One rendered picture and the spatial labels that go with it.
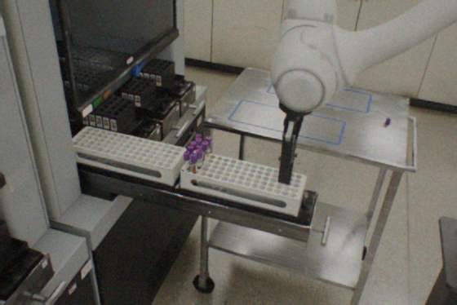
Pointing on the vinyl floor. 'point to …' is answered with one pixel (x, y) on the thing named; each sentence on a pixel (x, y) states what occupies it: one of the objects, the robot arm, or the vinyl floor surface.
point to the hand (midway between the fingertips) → (286, 170)
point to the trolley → (355, 137)
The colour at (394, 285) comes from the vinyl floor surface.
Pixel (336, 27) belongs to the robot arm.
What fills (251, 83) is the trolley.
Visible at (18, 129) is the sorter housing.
